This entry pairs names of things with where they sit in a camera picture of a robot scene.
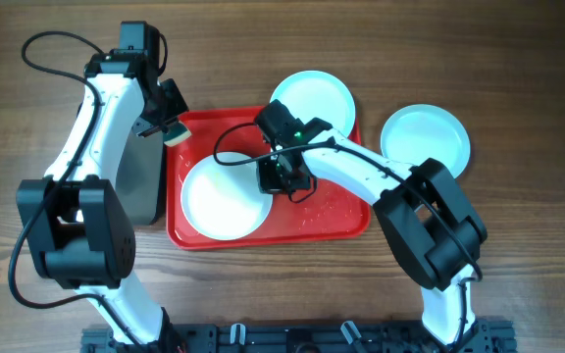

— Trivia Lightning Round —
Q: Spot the green and yellow sponge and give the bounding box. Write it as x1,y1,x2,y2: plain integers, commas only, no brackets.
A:
163,123,191,147

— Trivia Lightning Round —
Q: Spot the white plate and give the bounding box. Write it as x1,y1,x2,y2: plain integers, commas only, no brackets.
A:
180,152,274,241

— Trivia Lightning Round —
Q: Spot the pale green plate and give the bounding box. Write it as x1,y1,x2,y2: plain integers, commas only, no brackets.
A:
380,104,471,177

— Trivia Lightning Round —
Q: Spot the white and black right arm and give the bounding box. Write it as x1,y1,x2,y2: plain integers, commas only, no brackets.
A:
264,128,488,351

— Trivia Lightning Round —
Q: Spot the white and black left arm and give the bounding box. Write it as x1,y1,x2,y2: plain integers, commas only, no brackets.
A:
16,49,186,352

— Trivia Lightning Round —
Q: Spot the red plastic tray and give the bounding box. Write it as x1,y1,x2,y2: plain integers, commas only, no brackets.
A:
166,106,371,251

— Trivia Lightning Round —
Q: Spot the black water tray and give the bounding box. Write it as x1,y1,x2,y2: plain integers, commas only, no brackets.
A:
75,100,169,227

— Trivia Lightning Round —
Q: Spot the pale blue rear plate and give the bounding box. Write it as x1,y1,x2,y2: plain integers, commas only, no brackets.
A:
270,71,356,137

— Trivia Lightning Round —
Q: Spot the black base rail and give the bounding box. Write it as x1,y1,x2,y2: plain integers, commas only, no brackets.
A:
79,319,518,353

